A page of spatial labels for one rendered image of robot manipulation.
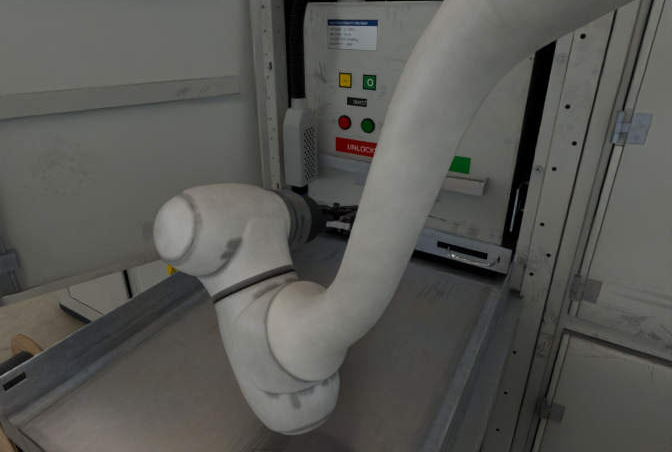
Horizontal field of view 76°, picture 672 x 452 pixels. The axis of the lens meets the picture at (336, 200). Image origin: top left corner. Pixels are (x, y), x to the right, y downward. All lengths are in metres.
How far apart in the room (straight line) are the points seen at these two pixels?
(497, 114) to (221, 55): 0.61
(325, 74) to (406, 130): 0.72
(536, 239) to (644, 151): 0.24
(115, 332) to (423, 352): 0.53
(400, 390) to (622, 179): 0.49
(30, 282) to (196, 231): 0.69
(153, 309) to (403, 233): 0.63
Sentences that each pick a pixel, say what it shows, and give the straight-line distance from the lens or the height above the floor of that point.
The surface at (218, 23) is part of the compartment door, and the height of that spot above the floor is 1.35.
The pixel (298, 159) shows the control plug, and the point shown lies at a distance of 0.97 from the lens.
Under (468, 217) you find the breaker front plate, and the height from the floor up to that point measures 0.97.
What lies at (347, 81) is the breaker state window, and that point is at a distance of 0.99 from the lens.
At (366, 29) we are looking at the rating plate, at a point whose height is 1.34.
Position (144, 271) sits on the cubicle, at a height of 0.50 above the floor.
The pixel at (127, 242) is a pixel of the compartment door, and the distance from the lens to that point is 1.09.
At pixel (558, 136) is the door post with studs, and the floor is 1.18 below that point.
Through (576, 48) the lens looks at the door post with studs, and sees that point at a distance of 0.82.
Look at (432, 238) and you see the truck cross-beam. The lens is 1.00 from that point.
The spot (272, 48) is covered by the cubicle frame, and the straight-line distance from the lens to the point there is 1.04.
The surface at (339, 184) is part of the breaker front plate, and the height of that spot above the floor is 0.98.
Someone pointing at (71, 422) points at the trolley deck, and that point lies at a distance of 0.77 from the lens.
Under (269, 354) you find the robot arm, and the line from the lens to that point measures 0.45.
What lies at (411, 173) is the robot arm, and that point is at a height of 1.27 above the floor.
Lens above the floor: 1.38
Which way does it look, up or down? 24 degrees down
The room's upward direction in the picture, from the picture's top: straight up
